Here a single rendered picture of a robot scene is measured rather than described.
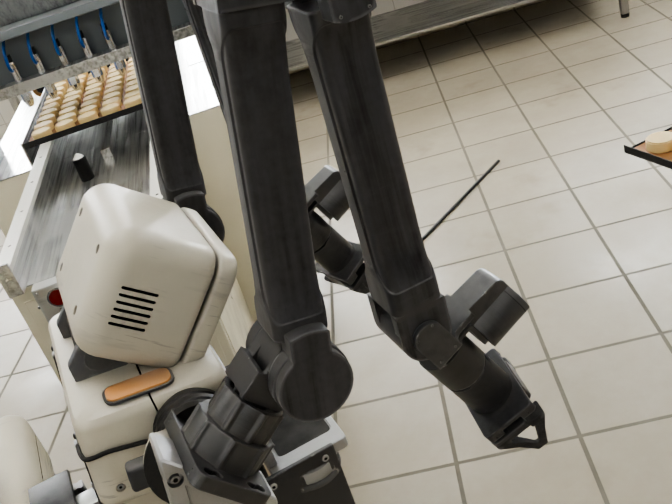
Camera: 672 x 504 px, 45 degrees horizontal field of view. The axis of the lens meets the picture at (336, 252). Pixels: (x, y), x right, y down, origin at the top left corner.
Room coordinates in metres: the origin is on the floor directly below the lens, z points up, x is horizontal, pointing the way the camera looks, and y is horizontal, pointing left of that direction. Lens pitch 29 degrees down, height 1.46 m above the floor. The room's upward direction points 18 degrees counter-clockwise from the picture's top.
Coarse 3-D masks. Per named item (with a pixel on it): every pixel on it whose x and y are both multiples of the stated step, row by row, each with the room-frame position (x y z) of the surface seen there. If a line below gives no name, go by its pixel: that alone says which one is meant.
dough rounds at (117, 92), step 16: (112, 64) 2.59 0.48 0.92; (128, 64) 2.50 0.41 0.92; (64, 80) 2.58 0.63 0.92; (80, 80) 2.50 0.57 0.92; (112, 80) 2.37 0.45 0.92; (128, 80) 2.32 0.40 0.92; (48, 96) 2.43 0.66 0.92; (64, 96) 2.46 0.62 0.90; (80, 96) 2.36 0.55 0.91; (96, 96) 2.25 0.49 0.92; (112, 96) 2.19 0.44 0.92; (128, 96) 2.14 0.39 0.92; (48, 112) 2.25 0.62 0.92; (64, 112) 2.19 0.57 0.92; (80, 112) 2.14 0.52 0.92; (96, 112) 2.10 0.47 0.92; (112, 112) 2.08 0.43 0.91; (48, 128) 2.09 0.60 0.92; (64, 128) 2.07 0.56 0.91
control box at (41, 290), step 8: (48, 280) 1.37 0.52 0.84; (56, 280) 1.36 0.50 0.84; (32, 288) 1.36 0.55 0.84; (40, 288) 1.35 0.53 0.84; (48, 288) 1.35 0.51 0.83; (56, 288) 1.35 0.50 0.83; (40, 296) 1.35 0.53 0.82; (48, 296) 1.35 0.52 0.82; (40, 304) 1.35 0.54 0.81; (48, 304) 1.35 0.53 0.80; (48, 312) 1.35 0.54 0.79; (56, 312) 1.35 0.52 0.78; (48, 320) 1.35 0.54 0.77
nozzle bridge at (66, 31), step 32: (96, 0) 2.08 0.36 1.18; (0, 32) 2.07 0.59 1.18; (32, 32) 2.16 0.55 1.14; (64, 32) 2.16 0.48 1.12; (96, 32) 2.16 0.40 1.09; (192, 32) 2.13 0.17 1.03; (0, 64) 2.15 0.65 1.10; (32, 64) 2.15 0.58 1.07; (96, 64) 2.11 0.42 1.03; (0, 96) 2.10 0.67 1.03; (0, 160) 2.22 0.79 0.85
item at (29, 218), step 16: (48, 144) 2.02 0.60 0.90; (64, 144) 2.17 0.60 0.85; (48, 160) 1.94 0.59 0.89; (32, 176) 1.81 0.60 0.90; (48, 176) 1.87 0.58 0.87; (32, 192) 1.70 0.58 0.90; (48, 192) 1.80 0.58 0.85; (32, 208) 1.63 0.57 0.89; (16, 224) 1.54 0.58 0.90; (32, 224) 1.59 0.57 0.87; (16, 240) 1.46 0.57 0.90; (32, 240) 1.54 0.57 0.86; (0, 256) 1.41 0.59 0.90; (16, 256) 1.41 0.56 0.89; (32, 256) 1.49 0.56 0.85; (0, 272) 1.34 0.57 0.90; (16, 272) 1.37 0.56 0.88; (16, 288) 1.35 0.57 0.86
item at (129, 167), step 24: (120, 144) 2.03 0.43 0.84; (144, 144) 1.97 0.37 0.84; (72, 168) 1.97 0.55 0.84; (96, 168) 1.91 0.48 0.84; (120, 168) 1.85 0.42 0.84; (144, 168) 1.80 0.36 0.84; (72, 192) 1.80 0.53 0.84; (144, 192) 1.65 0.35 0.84; (48, 216) 1.69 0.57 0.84; (72, 216) 1.65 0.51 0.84; (48, 240) 1.56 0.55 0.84; (48, 264) 1.44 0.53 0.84; (240, 288) 2.06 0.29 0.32; (24, 312) 1.38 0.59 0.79; (240, 312) 1.81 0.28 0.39; (48, 336) 1.38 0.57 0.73; (216, 336) 1.39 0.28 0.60; (240, 336) 1.60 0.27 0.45; (48, 360) 1.38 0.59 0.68
